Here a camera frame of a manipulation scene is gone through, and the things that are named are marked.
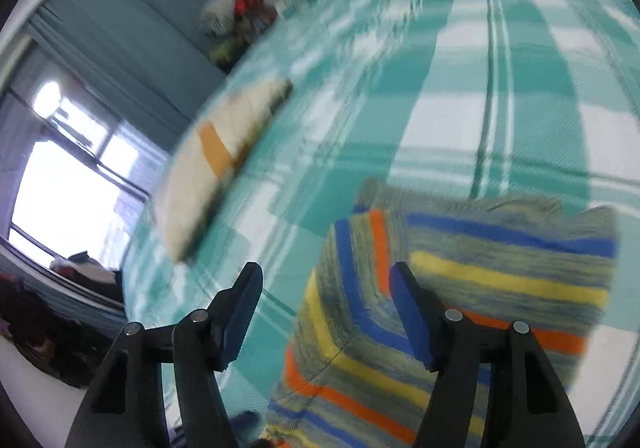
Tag striped knit sweater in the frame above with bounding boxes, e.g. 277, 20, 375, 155
264, 179, 617, 447

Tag blue curtain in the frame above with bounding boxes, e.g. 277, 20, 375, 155
27, 0, 226, 151

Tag pile of clothes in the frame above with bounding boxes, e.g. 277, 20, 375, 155
198, 0, 278, 74

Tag green plaid bed blanket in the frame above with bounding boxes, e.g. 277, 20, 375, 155
124, 0, 639, 447

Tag window with frame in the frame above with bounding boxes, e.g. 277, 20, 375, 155
1, 41, 167, 268

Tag patterned throw pillow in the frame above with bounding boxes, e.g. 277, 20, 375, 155
152, 78, 293, 263

